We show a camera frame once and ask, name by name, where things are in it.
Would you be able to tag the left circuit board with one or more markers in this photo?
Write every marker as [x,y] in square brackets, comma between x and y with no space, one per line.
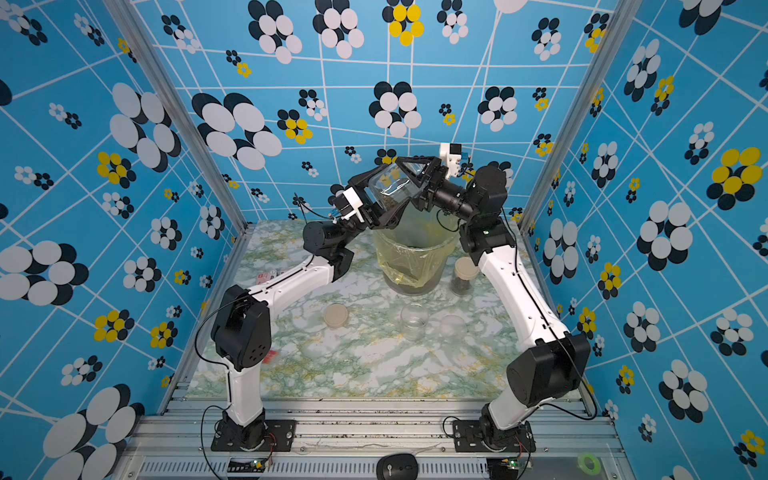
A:
[248,466]

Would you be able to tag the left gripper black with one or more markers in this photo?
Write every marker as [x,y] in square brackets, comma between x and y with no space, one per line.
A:
[373,217]

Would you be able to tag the small red packet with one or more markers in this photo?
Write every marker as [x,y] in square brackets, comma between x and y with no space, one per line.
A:
[269,357]

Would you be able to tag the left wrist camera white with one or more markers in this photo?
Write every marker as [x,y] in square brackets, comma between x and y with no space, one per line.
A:
[349,204]

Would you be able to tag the green tape roll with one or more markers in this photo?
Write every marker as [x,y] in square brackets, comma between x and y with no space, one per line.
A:
[589,464]

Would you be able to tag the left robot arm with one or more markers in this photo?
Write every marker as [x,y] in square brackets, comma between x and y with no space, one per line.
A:
[242,329]

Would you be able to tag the circuit board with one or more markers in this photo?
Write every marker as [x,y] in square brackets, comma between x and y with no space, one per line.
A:
[502,469]
[248,466]

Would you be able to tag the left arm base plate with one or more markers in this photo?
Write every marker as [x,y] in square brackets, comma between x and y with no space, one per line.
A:
[263,436]

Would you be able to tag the jar with wooden lid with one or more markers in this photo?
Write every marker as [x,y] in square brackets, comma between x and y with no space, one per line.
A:
[389,182]
[465,271]

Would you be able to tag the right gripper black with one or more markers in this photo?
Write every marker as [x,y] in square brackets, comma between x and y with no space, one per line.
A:
[434,180]

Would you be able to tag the pink card package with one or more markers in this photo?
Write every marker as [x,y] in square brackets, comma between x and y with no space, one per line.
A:
[265,277]

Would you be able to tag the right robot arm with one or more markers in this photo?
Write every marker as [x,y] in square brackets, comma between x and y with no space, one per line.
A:
[552,361]

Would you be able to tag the clear plastic tea jar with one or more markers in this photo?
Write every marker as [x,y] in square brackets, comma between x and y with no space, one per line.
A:
[413,318]

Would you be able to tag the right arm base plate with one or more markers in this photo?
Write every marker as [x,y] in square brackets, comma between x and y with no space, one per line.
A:
[479,436]

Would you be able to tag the right circuit board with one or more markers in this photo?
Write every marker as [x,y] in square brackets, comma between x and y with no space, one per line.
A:
[502,469]

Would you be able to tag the round wooden jar lid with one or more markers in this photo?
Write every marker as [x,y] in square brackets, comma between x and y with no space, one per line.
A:
[336,315]

